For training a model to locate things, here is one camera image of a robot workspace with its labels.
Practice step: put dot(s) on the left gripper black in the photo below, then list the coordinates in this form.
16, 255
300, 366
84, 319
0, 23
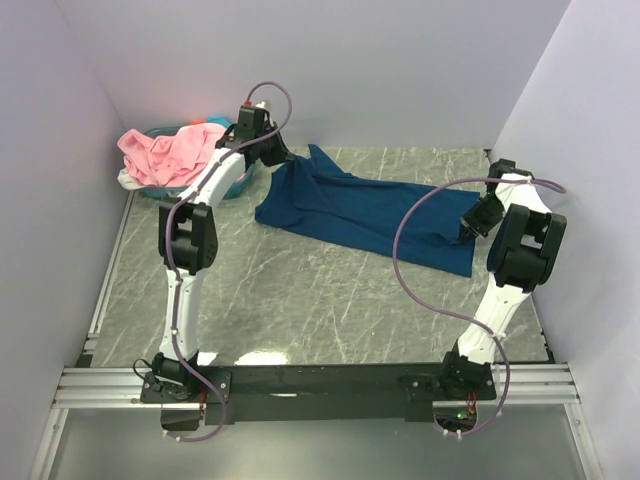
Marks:
282, 153

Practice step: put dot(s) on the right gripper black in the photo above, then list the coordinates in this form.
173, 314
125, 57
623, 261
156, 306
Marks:
480, 229

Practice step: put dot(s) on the dark blue t shirt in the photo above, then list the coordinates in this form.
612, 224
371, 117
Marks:
315, 198

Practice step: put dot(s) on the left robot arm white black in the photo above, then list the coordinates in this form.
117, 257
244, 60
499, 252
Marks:
187, 240

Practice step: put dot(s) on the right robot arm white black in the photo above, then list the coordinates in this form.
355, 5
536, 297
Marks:
521, 258

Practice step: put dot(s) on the pink t shirt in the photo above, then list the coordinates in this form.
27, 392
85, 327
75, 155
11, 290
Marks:
169, 161

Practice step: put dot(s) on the white garment in basket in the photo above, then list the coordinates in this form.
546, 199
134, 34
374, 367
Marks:
127, 181

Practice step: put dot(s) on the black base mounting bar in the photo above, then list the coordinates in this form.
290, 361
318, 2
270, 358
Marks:
256, 408

